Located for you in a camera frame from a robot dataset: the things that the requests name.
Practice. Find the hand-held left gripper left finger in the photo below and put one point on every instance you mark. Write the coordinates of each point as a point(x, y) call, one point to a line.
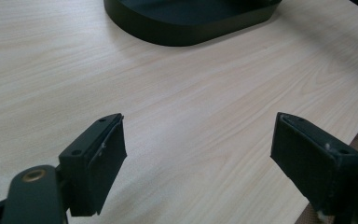
point(93, 168)

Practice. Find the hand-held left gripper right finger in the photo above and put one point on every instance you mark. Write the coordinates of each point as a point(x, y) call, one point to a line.
point(317, 165)

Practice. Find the black key rack with tray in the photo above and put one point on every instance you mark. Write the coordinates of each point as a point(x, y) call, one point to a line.
point(186, 21)

